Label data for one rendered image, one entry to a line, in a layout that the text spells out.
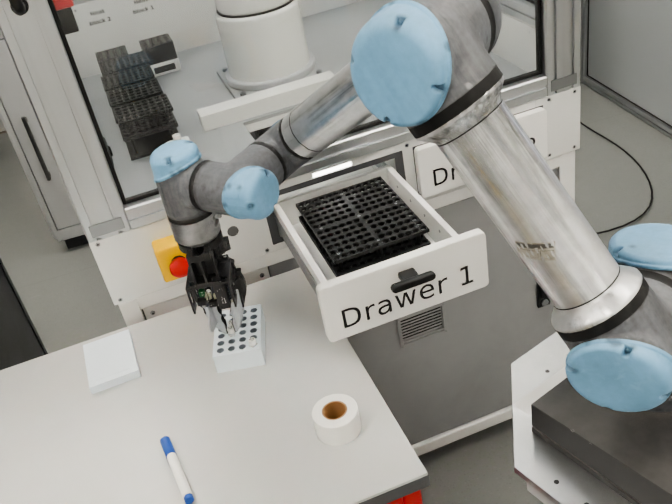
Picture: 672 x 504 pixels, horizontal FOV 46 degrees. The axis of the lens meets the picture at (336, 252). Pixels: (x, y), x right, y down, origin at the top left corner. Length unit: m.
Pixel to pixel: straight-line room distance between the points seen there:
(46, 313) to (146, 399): 1.78
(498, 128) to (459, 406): 1.28
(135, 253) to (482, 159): 0.82
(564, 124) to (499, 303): 0.45
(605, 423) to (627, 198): 2.06
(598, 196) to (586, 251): 2.24
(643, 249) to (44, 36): 0.93
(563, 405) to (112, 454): 0.69
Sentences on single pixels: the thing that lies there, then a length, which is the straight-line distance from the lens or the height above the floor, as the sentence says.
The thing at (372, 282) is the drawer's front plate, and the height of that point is 0.91.
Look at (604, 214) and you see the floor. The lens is 3.03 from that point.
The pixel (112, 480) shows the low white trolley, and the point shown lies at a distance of 1.28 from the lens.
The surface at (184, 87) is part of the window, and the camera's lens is 1.40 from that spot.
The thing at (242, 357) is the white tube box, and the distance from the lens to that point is 1.35.
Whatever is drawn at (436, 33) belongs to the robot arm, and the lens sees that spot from 0.81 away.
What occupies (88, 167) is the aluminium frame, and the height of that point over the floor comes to 1.09.
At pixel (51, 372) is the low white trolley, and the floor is 0.76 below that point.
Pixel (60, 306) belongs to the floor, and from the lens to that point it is 3.14.
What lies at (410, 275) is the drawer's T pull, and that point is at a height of 0.91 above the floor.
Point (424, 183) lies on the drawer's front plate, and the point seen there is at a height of 0.85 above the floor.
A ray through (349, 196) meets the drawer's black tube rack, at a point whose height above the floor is 0.90.
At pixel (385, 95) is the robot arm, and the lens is 0.83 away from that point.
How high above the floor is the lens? 1.65
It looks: 34 degrees down
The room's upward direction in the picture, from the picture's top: 11 degrees counter-clockwise
